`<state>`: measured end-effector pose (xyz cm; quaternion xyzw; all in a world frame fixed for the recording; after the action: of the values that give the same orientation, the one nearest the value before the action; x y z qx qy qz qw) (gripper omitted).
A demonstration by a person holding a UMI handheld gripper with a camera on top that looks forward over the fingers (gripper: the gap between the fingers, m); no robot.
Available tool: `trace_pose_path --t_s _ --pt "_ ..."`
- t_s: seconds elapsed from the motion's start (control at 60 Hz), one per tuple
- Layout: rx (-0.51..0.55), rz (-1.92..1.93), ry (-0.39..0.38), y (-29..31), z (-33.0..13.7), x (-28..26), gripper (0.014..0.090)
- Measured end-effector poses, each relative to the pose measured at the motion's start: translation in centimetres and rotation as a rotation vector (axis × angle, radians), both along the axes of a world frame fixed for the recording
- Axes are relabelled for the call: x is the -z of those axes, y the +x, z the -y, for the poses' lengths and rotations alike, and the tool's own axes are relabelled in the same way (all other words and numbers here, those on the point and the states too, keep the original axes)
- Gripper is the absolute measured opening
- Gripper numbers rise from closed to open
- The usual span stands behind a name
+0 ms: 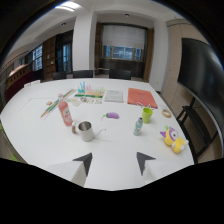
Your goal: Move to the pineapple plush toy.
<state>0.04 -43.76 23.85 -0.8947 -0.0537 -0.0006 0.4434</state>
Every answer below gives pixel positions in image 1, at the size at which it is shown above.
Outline yellow pineapple plush toy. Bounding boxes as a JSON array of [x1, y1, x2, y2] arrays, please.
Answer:
[[159, 125, 190, 155]]

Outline purple eggplant plush toy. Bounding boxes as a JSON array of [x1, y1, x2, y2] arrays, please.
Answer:
[[100, 111, 120, 120]]

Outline colourful block toy set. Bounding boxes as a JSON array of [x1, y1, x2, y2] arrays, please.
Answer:
[[74, 80, 106, 99]]

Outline small teal spray bottle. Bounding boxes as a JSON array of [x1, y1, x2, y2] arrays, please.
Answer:
[[133, 116, 144, 137]]

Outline green plastic cup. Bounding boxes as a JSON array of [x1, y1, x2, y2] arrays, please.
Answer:
[[141, 107, 154, 125]]

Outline beige tape roll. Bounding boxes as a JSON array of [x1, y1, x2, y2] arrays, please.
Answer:
[[161, 108, 173, 119]]

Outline pink plastic bottle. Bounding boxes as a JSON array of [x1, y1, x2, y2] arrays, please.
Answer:
[[57, 93, 74, 127]]

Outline black screen stand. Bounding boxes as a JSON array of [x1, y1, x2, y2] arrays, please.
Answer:
[[175, 96, 214, 164]]

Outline orange booklet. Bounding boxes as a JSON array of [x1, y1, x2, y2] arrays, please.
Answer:
[[127, 87, 159, 110]]

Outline white paper booklet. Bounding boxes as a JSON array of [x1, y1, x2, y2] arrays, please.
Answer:
[[103, 89, 124, 104]]

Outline black office chair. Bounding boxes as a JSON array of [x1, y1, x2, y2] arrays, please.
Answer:
[[72, 69, 95, 80], [52, 70, 68, 81], [108, 68, 132, 81]]

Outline large black display screen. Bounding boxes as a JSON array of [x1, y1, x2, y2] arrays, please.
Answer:
[[176, 37, 224, 148]]

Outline white window blind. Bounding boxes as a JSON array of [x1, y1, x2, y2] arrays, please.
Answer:
[[101, 24, 147, 50]]

